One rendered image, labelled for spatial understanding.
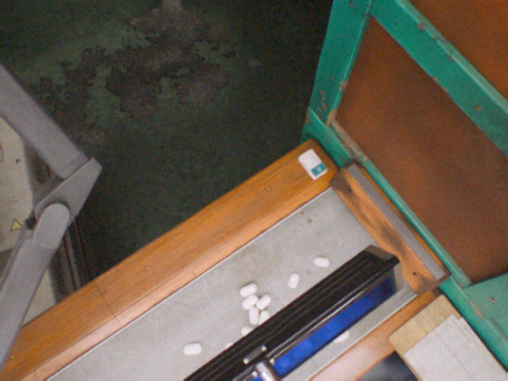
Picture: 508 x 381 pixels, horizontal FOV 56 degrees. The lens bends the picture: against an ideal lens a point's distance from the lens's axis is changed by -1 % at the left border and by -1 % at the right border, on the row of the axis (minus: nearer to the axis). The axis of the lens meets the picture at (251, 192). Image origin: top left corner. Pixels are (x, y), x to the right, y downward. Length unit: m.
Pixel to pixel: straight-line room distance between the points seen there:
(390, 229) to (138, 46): 1.57
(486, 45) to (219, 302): 0.70
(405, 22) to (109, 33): 1.78
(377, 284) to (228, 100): 1.47
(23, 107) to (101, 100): 1.39
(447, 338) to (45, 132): 0.83
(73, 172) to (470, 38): 0.58
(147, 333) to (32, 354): 0.23
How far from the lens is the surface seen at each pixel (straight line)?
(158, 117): 2.05
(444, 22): 0.67
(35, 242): 0.78
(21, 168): 1.55
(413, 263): 1.00
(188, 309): 1.04
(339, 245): 1.08
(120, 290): 1.05
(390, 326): 1.05
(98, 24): 2.37
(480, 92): 0.66
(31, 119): 0.77
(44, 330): 1.09
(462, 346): 1.08
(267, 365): 0.65
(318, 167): 1.08
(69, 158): 0.77
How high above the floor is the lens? 1.77
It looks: 71 degrees down
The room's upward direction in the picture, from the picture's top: 1 degrees clockwise
